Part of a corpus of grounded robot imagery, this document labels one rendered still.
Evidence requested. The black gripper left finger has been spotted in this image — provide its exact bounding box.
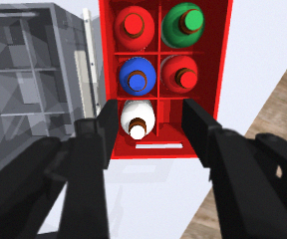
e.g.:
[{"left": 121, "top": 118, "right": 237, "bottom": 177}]
[{"left": 0, "top": 100, "right": 119, "bottom": 239}]

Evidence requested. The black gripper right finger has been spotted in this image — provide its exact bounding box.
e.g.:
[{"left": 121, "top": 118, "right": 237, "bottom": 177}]
[{"left": 181, "top": 99, "right": 287, "bottom": 239}]

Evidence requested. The green bottle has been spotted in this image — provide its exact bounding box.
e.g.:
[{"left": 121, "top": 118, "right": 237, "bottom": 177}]
[{"left": 160, "top": 2, "right": 205, "bottom": 48}]

